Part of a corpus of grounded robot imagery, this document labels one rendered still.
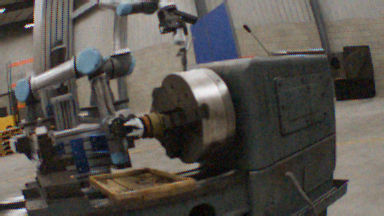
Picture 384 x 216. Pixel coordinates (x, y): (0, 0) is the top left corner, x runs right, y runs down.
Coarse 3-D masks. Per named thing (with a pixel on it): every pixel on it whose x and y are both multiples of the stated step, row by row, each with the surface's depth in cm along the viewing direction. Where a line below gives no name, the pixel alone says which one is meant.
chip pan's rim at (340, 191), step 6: (336, 180) 183; (342, 180) 178; (348, 180) 173; (336, 186) 182; (342, 186) 168; (336, 192) 166; (342, 192) 171; (324, 198) 161; (330, 198) 164; (336, 198) 168; (318, 204) 159; (324, 204) 162; (330, 204) 166; (306, 210) 154; (312, 210) 157; (318, 210) 161
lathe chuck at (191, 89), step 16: (176, 80) 156; (192, 80) 151; (208, 80) 153; (176, 96) 158; (192, 96) 148; (208, 96) 149; (208, 112) 148; (224, 112) 150; (192, 128) 152; (208, 128) 147; (224, 128) 150; (192, 144) 154; (208, 144) 149; (192, 160) 156
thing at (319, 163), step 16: (320, 144) 169; (336, 144) 180; (288, 160) 158; (304, 160) 165; (320, 160) 170; (336, 160) 181; (256, 176) 151; (272, 176) 155; (304, 176) 165; (320, 176) 171; (256, 192) 152; (272, 192) 156; (288, 192) 161; (304, 192) 166; (320, 192) 173; (256, 208) 153; (272, 208) 156; (288, 208) 162; (304, 208) 166
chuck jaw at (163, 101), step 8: (160, 88) 164; (152, 96) 164; (160, 96) 161; (168, 96) 162; (152, 104) 161; (160, 104) 159; (168, 104) 160; (160, 112) 157; (168, 112) 159; (176, 112) 162
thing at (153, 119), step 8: (152, 112) 154; (144, 120) 150; (152, 120) 151; (160, 120) 151; (144, 128) 150; (152, 128) 151; (160, 128) 152; (144, 136) 151; (152, 136) 152; (160, 136) 154
